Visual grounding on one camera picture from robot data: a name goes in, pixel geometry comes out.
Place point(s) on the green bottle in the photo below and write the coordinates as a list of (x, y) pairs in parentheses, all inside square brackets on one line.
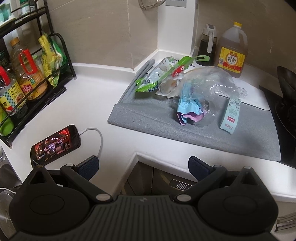
[(7, 126)]

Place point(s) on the yellow green snack bag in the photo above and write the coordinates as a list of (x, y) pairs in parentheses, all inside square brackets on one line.
[(52, 58)]

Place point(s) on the light blue stick packet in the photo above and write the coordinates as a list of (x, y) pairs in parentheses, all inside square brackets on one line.
[(231, 115)]

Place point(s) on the red handle oil bottle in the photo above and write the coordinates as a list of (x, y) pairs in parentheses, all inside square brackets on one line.
[(27, 72)]

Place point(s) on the black wok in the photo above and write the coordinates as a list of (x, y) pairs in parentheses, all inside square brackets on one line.
[(283, 111)]

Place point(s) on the green white snack bag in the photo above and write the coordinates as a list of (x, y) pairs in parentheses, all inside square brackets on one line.
[(168, 67)]

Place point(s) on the white orange snack pouch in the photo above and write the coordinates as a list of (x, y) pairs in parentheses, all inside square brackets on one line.
[(171, 86)]

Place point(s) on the clear plastic zip bag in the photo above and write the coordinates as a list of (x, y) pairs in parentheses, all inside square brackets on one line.
[(209, 83)]

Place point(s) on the yellow label cooking wine jug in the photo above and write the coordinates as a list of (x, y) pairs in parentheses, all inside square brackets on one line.
[(232, 50)]

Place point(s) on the black smartphone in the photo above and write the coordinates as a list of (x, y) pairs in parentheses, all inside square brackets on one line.
[(55, 146)]

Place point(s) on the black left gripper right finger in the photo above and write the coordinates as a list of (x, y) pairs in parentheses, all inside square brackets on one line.
[(207, 176)]

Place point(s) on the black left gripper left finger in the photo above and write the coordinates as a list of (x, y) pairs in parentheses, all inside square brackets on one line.
[(78, 177)]

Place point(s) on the grey drying mat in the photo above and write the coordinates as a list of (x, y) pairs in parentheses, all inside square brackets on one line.
[(255, 134)]

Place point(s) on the blue purple snack packets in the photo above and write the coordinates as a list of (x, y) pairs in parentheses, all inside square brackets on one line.
[(189, 107)]

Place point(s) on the red cap sauce bottle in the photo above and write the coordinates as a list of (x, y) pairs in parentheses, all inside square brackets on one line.
[(11, 95)]

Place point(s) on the dark soy sauce dispenser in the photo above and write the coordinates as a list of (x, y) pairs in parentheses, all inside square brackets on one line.
[(207, 47)]

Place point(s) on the black wire spice rack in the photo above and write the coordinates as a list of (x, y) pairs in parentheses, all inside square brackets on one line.
[(17, 18)]

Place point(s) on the metal mesh strainer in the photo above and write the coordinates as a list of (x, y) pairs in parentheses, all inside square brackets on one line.
[(150, 4)]

